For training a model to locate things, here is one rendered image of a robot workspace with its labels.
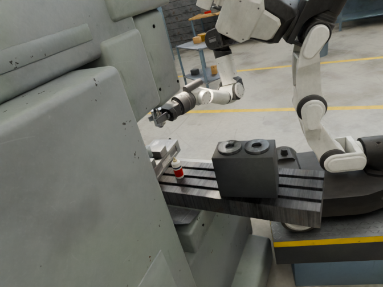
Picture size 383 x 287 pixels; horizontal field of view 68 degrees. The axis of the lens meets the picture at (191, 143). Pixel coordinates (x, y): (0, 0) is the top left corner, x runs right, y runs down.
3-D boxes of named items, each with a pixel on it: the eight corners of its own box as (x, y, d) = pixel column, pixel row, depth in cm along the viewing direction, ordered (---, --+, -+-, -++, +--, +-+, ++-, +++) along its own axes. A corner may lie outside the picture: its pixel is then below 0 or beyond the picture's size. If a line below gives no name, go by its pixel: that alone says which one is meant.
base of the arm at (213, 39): (230, 52, 153) (220, 33, 153) (246, 37, 142) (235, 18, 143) (211, 57, 144) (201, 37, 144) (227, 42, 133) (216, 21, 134)
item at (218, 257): (211, 223, 210) (193, 156, 181) (253, 230, 195) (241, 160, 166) (156, 335, 150) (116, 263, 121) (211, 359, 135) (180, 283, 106)
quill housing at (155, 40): (144, 92, 125) (118, 16, 110) (184, 90, 116) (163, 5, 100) (118, 111, 111) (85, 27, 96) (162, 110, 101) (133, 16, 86)
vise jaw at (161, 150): (142, 151, 146) (140, 144, 144) (167, 151, 139) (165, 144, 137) (136, 157, 141) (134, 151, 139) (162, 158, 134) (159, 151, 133)
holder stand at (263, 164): (225, 177, 122) (218, 138, 112) (278, 178, 114) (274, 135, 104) (220, 196, 112) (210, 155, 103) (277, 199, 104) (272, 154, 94)
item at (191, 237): (179, 173, 168) (174, 157, 163) (234, 179, 152) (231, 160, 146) (131, 238, 131) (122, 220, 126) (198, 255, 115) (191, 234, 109)
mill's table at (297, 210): (102, 165, 174) (97, 154, 170) (324, 185, 115) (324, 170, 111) (75, 189, 157) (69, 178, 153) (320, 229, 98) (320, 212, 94)
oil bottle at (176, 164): (178, 173, 133) (172, 154, 128) (185, 174, 131) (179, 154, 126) (174, 179, 130) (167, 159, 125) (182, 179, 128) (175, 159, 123)
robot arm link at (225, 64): (229, 98, 158) (219, 58, 153) (249, 93, 149) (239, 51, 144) (218, 103, 150) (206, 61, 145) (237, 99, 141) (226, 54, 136)
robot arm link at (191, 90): (179, 108, 130) (196, 98, 136) (195, 114, 124) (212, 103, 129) (174, 86, 124) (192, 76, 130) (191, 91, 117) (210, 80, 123)
